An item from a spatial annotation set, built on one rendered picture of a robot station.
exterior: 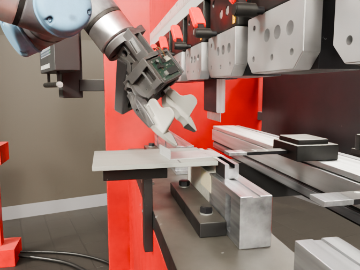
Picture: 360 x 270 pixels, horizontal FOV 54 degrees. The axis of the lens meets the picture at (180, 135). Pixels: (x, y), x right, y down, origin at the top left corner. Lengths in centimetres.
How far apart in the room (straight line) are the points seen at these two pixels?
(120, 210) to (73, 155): 179
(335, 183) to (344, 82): 49
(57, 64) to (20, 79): 162
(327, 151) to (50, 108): 281
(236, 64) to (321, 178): 40
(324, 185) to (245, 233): 29
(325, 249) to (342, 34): 24
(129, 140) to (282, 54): 129
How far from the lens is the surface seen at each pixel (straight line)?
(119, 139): 166
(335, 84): 129
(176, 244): 66
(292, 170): 98
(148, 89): 63
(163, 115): 61
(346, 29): 35
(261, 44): 50
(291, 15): 43
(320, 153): 89
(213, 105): 81
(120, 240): 180
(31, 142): 341
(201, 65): 78
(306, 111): 143
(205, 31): 67
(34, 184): 348
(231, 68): 60
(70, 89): 219
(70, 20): 50
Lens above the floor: 115
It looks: 7 degrees down
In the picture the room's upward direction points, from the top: straight up
